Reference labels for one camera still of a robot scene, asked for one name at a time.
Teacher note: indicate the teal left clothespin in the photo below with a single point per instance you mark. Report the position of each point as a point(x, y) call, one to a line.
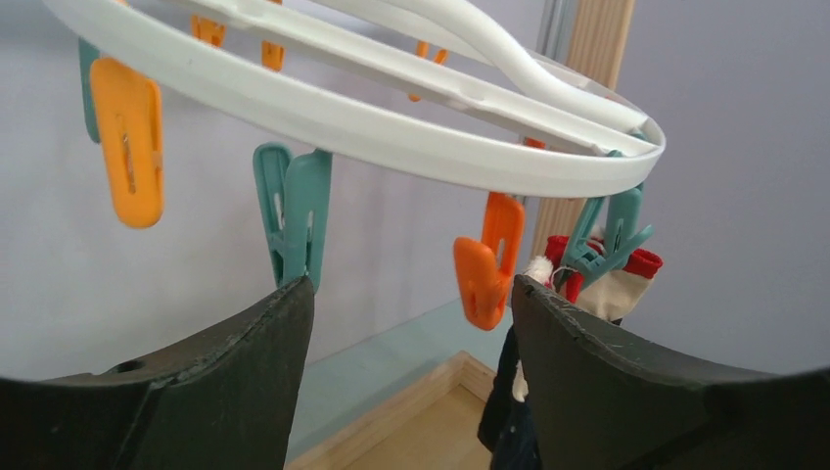
point(293, 195)

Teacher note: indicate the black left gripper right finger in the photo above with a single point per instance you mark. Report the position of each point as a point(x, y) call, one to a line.
point(602, 397)

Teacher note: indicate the white round clip hanger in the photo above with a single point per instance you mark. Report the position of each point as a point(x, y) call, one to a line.
point(594, 143)

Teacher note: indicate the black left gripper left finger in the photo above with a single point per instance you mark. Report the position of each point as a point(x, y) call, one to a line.
point(223, 398)

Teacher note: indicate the teal clothespin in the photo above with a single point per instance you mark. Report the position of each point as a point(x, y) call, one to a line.
point(621, 236)
point(293, 195)

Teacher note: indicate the wooden hanger stand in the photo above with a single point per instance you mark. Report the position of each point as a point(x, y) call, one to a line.
point(412, 397)

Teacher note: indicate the orange front clothespin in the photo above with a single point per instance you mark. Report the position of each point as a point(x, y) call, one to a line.
point(485, 267)

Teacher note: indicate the orange clothespin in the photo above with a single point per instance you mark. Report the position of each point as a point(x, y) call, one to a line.
point(128, 113)
point(485, 267)

